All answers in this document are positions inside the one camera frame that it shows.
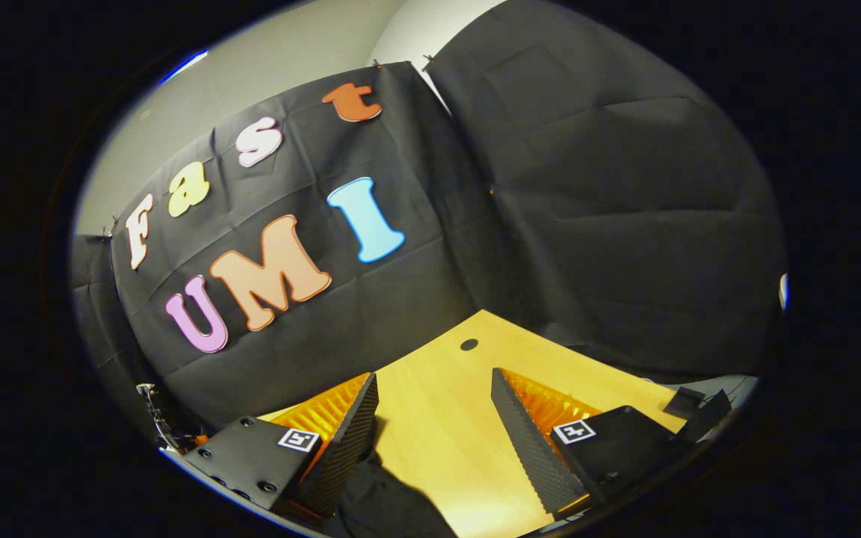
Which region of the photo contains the black backdrop cloth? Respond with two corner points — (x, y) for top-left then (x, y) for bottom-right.
(70, 0), (787, 436)

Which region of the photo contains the black flat object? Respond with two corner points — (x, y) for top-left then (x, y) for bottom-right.
(662, 386), (708, 420)
(677, 390), (734, 443)

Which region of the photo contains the black garment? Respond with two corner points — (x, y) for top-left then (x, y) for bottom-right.
(322, 447), (461, 538)

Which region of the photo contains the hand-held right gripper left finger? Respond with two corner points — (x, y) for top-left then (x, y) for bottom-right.
(176, 372), (379, 518)

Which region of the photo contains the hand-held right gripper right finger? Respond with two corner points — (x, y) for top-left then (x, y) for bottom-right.
(490, 368), (689, 515)

